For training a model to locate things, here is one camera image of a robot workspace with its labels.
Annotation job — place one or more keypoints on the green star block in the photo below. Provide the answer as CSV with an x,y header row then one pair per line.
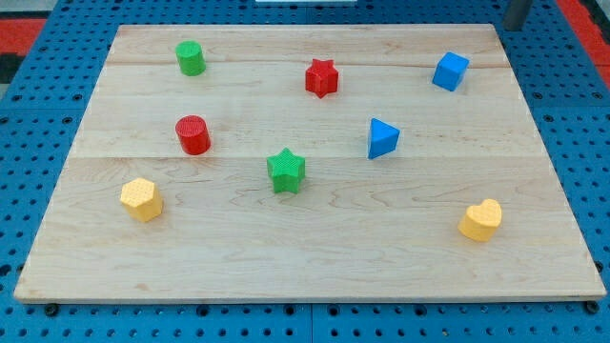
x,y
286,171

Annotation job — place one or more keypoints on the red star block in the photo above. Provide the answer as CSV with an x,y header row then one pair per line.
x,y
321,77

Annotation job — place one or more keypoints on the blue cube block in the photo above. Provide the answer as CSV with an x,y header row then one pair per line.
x,y
450,71

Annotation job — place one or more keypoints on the wooden board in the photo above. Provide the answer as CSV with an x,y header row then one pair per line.
x,y
360,230

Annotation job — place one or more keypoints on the blue triangle block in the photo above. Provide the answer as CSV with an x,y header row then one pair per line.
x,y
382,138

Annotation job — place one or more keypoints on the red cylinder block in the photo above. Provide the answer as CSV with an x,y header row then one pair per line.
x,y
193,134

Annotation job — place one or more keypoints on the green cylinder block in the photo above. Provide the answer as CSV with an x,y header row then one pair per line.
x,y
190,58

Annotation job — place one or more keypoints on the yellow hexagon block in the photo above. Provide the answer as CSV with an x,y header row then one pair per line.
x,y
141,199

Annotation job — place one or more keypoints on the yellow heart block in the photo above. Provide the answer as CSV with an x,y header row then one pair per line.
x,y
480,222

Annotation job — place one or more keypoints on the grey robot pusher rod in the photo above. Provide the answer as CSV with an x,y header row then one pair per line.
x,y
515,14

